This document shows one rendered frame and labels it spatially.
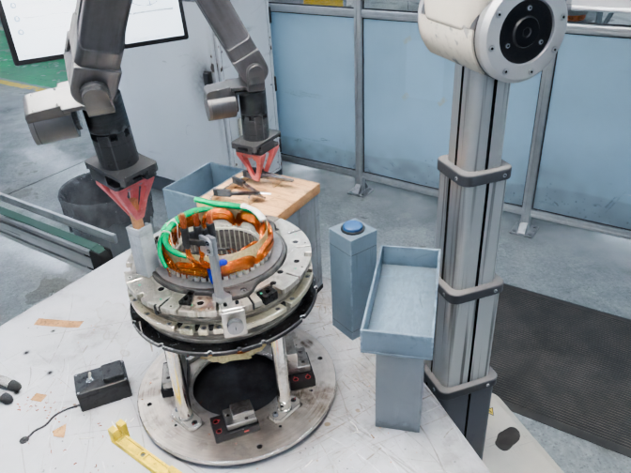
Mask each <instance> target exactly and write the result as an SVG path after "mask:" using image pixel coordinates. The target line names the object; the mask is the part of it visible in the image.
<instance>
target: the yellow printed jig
mask: <svg viewBox="0 0 631 473"><path fill-rule="evenodd" d="M115 425H116V427H115V426H114V425H112V426H111V427H110V428H109V429H107V430H108V433H109V436H110V438H111V442H112V443H113V444H115V445H116V446H117V447H119V448H120V449H121V450H123V451H124V452H126V453H127V454H128V455H129V456H130V457H131V458H133V459H134V460H135V461H137V462H138V463H139V464H141V465H142V466H143V467H145V468H146V469H147V470H149V471H150V472H151V473H182V472H181V471H179V470H178V469H177V468H175V467H174V466H172V465H171V466H169V465H167V464H166V463H165V462H163V461H162V460H160V459H159V458H158V457H156V456H155V455H154V454H152V453H151V452H149V451H148V450H146V449H145V448H144V447H142V446H141V445H140V444H138V443H137V442H135V441H134V440H133V439H131V438H130V433H129V430H128V426H127V423H126V422H125V421H124V420H119V421H118V422H116V423H115Z"/></svg>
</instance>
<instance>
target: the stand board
mask: <svg viewBox="0 0 631 473"><path fill-rule="evenodd" d="M281 176H284V177H288V178H291V179H294V181H293V183H292V182H285V181H282V183H280V184H279V185H278V186H276V187H275V188H273V187H272V180H271V179H263V178H260V180H259V181H254V180H253V179H251V178H249V179H248V180H246V183H247V184H249V185H250V186H252V187H253V188H255V189H256V190H257V191H264V192H270V193H271V195H269V194H261V195H262V196H264V197H266V199H263V198H260V197H258V199H257V200H256V201H255V202H253V203H252V204H250V205H249V202H248V196H249V195H232V196H231V197H221V198H219V199H218V200H216V201H220V202H231V203H237V204H243V203H244V204H247V205H249V206H252V207H255V208H257V209H258V210H260V211H261V213H263V214H264V215H266V214H267V215H271V216H274V217H277V218H279V219H283V220H286V219H287V218H289V217H290V216H291V215H292V214H294V213H295V212H296V211H298V210H299V209H300V208H301V207H303V206H304V205H305V204H307V203H308V202H309V201H310V200H312V199H313V198H314V197H315V196H317V195H318V194H319V193H320V184H319V183H316V182H312V181H308V180H303V179H298V178H295V177H290V176H285V175H281ZM232 182H233V181H232V178H231V179H229V180H227V181H226V182H224V183H223V184H222V185H220V186H219V187H217V188H218V189H223V188H224V187H226V186H228V185H229V184H231V183H232ZM231 191H249V190H247V189H243V188H242V187H240V186H237V187H236V188H234V189H233V190H231ZM211 195H213V190H212V191H210V192H209V193H207V194H205V195H204V196H202V197H201V198H205V199H208V200H210V198H209V197H210V196H211Z"/></svg>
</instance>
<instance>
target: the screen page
mask: <svg viewBox="0 0 631 473"><path fill-rule="evenodd" d="M1 1H2V4H3V8H4V11H5V13H6V17H7V20H8V26H9V29H10V32H11V35H12V38H13V41H14V45H15V48H16V51H17V54H18V57H19V60H25V59H31V58H37V57H43V56H49V55H56V54H62V53H64V49H65V43H66V36H67V31H69V27H70V21H71V16H72V13H73V12H74V11H75V7H76V2H77V0H1ZM183 35H184V31H183V26H182V21H181V16H180V11H179V6H178V0H132V4H131V12H130V16H129V19H128V26H127V29H126V39H125V44H129V43H134V42H141V41H147V40H153V39H159V38H170V37H177V36H183Z"/></svg>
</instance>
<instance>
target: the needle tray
mask: <svg viewBox="0 0 631 473"><path fill-rule="evenodd" d="M439 263H440V249H429V248H417V247H405V246H393V245H381V246H380V250H379V254H378V258H377V264H376V269H375V273H374V277H373V280H372V284H371V288H370V292H369V296H368V300H367V304H366V308H365V312H364V316H363V319H362V327H361V353H368V354H376V427H382V428H389V429H395V430H402V431H409V432H415V433H419V432H420V423H421V413H422V402H423V378H424V363H425V361H426V360H432V359H433V347H434V336H435V324H436V311H437V299H438V287H439Z"/></svg>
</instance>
